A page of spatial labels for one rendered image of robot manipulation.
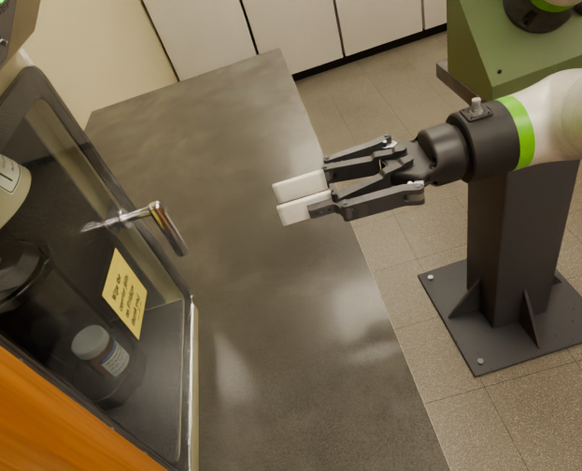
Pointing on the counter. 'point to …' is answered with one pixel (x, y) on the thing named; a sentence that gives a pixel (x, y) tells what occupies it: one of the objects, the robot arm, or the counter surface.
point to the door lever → (158, 224)
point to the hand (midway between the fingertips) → (301, 197)
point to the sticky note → (125, 293)
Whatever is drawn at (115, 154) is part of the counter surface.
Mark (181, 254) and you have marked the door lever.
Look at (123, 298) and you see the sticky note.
